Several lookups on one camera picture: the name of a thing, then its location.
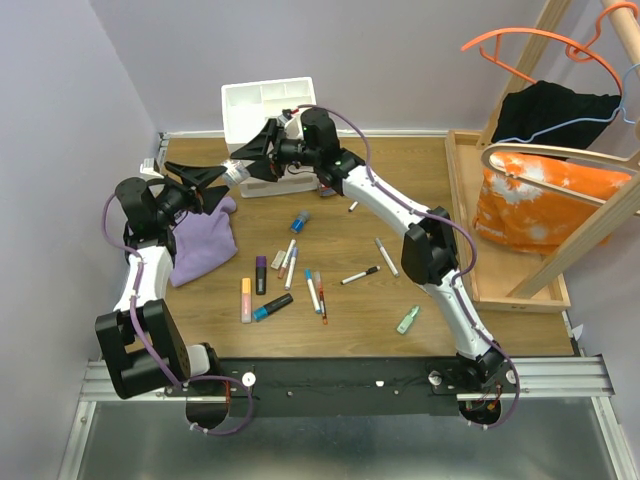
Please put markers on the wooden clothes rack frame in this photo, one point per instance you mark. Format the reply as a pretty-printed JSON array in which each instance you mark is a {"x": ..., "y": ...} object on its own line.
[{"x": 610, "y": 214}]

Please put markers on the black garment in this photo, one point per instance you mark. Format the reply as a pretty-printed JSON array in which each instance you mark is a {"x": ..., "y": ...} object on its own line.
[{"x": 555, "y": 115}]

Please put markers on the green stapler remover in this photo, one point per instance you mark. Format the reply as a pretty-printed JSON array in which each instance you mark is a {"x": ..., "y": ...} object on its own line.
[{"x": 408, "y": 320}]

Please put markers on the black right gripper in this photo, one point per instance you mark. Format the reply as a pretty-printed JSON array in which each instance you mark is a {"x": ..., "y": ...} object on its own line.
[{"x": 255, "y": 149}]

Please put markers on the orange white tie-dye garment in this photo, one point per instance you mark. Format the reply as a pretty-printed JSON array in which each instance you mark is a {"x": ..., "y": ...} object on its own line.
[{"x": 526, "y": 219}]

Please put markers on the orange pink highlighter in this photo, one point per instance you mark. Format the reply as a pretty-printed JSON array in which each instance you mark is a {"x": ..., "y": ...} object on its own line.
[{"x": 246, "y": 301}]

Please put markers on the clear jar of paperclips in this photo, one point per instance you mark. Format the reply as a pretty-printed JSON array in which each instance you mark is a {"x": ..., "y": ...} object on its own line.
[{"x": 235, "y": 173}]

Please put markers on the orange plastic hanger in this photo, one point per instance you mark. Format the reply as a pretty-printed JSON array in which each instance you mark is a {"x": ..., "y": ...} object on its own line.
[{"x": 623, "y": 15}]

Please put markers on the purple black highlighter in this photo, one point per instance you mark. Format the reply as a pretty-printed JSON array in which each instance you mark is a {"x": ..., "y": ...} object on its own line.
[{"x": 261, "y": 275}]

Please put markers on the pink cap pencil tube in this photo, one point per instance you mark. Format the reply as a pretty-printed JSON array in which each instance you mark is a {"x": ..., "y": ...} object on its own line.
[{"x": 325, "y": 191}]

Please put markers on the light blue white pen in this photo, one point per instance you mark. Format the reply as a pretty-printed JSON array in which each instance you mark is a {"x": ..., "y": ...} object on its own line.
[{"x": 291, "y": 269}]

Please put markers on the blue black highlighter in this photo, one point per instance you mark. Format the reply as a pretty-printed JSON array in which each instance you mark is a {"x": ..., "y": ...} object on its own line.
[{"x": 271, "y": 307}]

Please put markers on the orange red pen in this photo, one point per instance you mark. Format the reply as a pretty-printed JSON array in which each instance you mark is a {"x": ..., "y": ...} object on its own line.
[{"x": 321, "y": 296}]

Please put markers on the grey white marker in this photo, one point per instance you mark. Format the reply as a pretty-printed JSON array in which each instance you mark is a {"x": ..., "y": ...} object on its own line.
[{"x": 387, "y": 258}]

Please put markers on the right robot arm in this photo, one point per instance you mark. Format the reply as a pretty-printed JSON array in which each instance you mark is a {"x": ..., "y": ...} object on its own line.
[{"x": 429, "y": 250}]

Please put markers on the wooden hanger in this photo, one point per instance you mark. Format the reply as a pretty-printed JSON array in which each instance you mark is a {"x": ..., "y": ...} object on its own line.
[{"x": 582, "y": 175}]

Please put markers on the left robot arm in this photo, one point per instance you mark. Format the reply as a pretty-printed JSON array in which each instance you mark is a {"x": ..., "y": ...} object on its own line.
[{"x": 139, "y": 340}]

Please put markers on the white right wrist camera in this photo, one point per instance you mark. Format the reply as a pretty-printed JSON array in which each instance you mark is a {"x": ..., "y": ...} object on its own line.
[{"x": 286, "y": 117}]

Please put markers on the blue cap white pen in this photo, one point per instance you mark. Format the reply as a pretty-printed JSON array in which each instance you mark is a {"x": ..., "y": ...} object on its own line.
[{"x": 312, "y": 291}]

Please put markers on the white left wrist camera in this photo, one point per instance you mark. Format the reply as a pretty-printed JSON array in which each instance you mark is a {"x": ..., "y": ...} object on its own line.
[{"x": 149, "y": 169}]

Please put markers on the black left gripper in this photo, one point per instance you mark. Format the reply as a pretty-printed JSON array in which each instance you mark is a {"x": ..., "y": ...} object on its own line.
[{"x": 197, "y": 176}]

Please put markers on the salmon tip white pen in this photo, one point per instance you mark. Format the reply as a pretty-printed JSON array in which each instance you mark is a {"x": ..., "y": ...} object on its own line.
[{"x": 285, "y": 262}]

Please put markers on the black cap white marker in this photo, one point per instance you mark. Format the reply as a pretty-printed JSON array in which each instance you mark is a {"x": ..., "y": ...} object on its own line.
[{"x": 360, "y": 275}]

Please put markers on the white plastic drawer organizer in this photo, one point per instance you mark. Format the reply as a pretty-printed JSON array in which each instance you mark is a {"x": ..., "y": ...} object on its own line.
[{"x": 255, "y": 116}]

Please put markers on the aluminium frame rail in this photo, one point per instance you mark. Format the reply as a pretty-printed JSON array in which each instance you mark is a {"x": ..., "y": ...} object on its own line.
[{"x": 356, "y": 418}]

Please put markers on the purple cloth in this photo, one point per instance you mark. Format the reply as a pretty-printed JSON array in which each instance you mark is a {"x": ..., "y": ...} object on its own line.
[{"x": 204, "y": 242}]

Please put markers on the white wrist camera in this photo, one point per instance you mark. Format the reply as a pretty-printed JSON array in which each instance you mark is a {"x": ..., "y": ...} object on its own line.
[
  {"x": 149, "y": 169},
  {"x": 286, "y": 117}
]

